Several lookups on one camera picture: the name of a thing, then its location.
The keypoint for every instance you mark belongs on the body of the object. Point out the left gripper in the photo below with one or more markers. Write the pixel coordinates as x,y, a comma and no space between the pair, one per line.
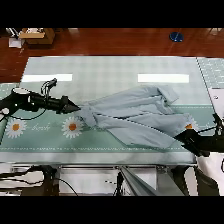
66,105

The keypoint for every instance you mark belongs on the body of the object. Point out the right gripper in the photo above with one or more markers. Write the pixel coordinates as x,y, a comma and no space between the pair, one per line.
190,138

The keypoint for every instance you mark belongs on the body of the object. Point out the light blue shirt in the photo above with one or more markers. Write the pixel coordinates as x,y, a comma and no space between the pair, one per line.
133,113

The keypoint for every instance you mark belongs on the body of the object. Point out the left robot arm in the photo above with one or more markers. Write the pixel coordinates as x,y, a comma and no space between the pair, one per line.
31,99

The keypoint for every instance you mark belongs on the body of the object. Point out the white garment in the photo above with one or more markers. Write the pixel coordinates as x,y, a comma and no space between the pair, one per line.
213,162

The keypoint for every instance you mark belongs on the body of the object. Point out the cardboard box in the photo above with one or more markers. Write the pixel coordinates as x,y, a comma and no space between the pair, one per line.
38,35

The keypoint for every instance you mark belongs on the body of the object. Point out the blue round object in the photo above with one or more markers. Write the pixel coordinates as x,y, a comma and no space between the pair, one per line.
176,36

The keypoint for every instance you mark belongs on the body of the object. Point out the silver frame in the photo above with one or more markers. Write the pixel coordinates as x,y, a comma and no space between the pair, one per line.
140,185

